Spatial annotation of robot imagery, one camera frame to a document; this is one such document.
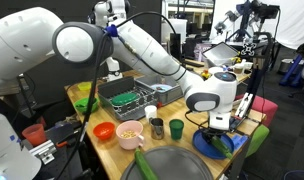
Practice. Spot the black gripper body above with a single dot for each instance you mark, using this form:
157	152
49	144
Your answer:
213	134

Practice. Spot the long green zucchini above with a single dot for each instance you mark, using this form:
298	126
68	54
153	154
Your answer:
145	165
224	149

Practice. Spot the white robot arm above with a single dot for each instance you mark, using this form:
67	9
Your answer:
152	56

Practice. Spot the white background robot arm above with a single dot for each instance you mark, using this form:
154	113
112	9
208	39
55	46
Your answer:
114	69

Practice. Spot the dark blue plate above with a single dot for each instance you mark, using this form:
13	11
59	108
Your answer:
202	146

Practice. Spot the pale blue plate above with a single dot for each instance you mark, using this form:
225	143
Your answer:
162	88

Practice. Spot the green plate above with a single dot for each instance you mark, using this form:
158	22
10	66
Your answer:
124	99

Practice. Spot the green plastic cup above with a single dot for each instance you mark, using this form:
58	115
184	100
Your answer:
176	130

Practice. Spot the green stool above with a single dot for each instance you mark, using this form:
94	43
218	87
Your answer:
258	140

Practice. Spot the metal cup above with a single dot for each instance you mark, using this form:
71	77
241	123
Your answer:
157	130

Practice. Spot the red stool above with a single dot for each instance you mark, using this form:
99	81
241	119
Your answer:
266	108

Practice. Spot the grey plastic bin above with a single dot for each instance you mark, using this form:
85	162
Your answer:
168	95

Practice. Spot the yellow toy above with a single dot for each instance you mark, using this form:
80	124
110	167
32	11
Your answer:
205	75

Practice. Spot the wooden desk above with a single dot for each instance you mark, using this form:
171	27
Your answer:
238	77

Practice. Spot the white plastic cup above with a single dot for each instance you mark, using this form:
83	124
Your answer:
151	111

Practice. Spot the pink bowl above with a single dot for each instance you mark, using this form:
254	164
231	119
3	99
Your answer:
128	144

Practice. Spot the pile of nuts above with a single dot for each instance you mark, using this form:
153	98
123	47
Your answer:
128	134

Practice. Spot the clear plastic box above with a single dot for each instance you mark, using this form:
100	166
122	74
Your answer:
222	53

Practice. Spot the black computer monitor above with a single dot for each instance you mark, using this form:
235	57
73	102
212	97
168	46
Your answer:
176	46

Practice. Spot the red colander bowl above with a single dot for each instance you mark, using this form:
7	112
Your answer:
103	131

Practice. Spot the grey dish drying rack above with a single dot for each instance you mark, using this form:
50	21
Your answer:
117	86

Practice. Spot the green plastic bowl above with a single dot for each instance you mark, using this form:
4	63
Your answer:
87	106

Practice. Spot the yellow green cup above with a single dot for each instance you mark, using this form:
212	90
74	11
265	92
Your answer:
84	86

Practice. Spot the red plastic cup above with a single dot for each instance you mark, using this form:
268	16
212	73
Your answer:
33	135

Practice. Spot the white rounded housing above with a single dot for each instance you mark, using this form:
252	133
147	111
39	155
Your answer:
8	156

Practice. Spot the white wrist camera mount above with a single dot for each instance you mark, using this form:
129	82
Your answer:
220	121

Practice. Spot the white black slotted bracket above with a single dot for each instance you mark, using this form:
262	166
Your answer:
244	105

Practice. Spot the black frame post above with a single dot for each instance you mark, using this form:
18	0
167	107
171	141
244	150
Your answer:
262	66

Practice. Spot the silver metal bracket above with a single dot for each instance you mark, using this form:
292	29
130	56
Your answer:
43	150

